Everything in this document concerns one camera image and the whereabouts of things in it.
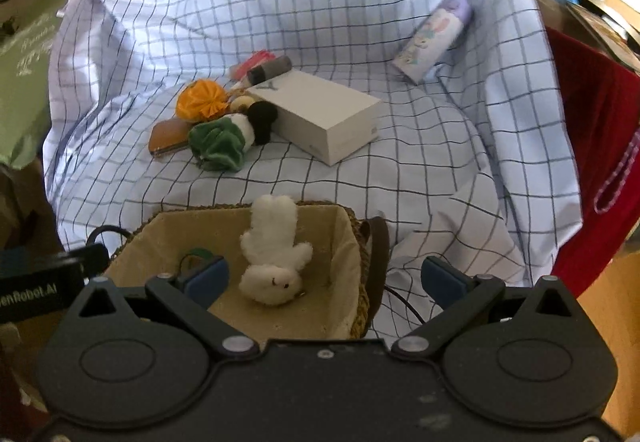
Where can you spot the checked bed sheet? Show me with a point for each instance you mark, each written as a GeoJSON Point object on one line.
{"type": "Point", "coordinates": [425, 162]}

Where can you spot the red velvet cloth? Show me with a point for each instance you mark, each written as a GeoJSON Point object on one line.
{"type": "Point", "coordinates": [595, 132]}

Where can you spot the woven straw basket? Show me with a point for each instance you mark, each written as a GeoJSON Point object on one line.
{"type": "Point", "coordinates": [330, 267]}

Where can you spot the black pompom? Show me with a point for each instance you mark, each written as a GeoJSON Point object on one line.
{"type": "Point", "coordinates": [262, 119]}

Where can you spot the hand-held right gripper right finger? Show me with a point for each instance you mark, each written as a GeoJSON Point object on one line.
{"type": "Point", "coordinates": [442, 284]}

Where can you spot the pink striped white sock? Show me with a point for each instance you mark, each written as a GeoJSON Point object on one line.
{"type": "Point", "coordinates": [250, 61]}

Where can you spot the white cardboard box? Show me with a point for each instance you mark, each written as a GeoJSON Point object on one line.
{"type": "Point", "coordinates": [320, 114]}

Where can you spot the orange fabric scrunchie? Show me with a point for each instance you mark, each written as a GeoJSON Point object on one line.
{"type": "Point", "coordinates": [202, 99]}

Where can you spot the dark tray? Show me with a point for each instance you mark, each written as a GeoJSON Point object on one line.
{"type": "Point", "coordinates": [595, 22]}

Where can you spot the cartoon printed purple-capped bottle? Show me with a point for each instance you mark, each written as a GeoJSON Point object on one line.
{"type": "Point", "coordinates": [432, 39]}

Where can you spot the beige ball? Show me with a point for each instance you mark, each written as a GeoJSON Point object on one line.
{"type": "Point", "coordinates": [241, 104]}

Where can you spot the green plush cabbage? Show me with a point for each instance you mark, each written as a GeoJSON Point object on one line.
{"type": "Point", "coordinates": [217, 144]}

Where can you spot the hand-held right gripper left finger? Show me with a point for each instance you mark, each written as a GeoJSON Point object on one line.
{"type": "Point", "coordinates": [207, 281]}

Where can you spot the brown leather case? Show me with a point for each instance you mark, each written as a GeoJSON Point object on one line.
{"type": "Point", "coordinates": [167, 137]}

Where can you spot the white plush bunny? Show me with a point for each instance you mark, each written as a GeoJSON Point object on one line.
{"type": "Point", "coordinates": [272, 262]}

